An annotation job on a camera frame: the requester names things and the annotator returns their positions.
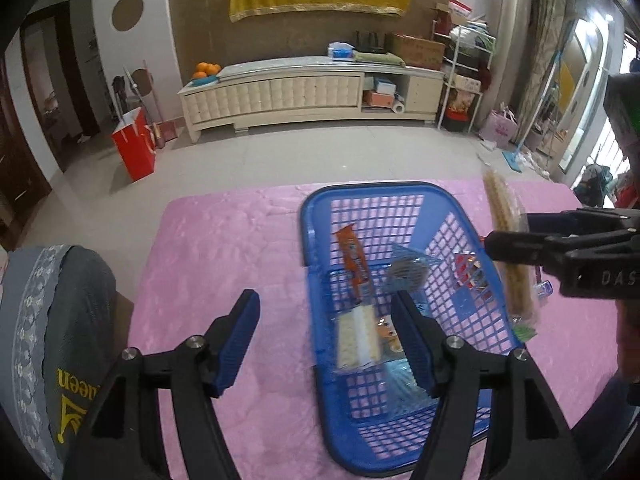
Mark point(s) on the patterned leaning mattress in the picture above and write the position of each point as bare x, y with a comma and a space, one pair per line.
547, 35

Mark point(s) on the long cracker packet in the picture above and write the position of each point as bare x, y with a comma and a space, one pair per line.
502, 200

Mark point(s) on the clear blue snack packet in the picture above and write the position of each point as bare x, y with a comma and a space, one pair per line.
407, 270

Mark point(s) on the blue fruit plate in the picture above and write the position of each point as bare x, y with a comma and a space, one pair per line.
200, 81

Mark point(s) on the pink tablecloth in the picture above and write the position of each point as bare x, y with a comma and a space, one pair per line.
225, 240

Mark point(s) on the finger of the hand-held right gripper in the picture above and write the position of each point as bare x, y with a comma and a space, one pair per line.
590, 222
525, 249

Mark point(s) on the white metal rack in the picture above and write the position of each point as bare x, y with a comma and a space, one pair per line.
445, 90

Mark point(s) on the pink broom and dustpan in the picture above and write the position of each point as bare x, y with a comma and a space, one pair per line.
162, 130

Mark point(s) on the cartoon face snack packet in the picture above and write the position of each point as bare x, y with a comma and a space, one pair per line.
387, 332

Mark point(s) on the cardboard box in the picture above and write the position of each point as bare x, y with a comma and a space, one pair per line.
417, 51

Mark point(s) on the paper roll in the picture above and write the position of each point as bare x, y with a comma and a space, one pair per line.
398, 106

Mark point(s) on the cream TV cabinet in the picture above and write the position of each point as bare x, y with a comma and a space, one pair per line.
280, 97

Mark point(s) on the bunch of oranges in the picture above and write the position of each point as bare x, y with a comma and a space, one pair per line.
206, 70

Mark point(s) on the dark wooden door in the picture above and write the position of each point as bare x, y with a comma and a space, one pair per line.
15, 160

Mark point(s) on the pink bag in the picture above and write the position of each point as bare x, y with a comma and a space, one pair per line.
499, 130

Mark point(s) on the silver standing air conditioner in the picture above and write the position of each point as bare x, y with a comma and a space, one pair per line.
510, 35

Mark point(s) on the clear white wafer packet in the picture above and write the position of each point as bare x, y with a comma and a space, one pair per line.
355, 335

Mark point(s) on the blue tissue box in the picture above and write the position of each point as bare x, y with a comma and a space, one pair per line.
341, 52

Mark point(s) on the mop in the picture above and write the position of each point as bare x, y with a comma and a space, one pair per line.
512, 162

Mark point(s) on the red shopping bag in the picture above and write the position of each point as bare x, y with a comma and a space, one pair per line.
134, 147

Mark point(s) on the dark wooden door frame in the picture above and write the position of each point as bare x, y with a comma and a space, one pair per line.
27, 60

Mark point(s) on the green pad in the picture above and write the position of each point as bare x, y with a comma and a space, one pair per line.
380, 58

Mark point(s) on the blue plastic basket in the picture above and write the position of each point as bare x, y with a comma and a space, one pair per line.
360, 192

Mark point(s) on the small foil candy sachet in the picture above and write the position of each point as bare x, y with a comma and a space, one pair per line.
470, 272

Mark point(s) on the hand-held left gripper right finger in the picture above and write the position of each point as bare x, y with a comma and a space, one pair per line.
415, 350

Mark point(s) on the red and white box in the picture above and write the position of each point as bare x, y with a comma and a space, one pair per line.
460, 7

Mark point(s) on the orange box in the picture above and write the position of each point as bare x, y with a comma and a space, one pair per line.
378, 99

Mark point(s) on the black router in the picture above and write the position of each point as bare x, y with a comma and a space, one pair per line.
371, 45

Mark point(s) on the orange snack bar packet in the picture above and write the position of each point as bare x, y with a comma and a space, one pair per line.
352, 260

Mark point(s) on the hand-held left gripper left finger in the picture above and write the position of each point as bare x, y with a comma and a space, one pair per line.
237, 345

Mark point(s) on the round brown wall panel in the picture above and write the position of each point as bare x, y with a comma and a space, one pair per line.
127, 12

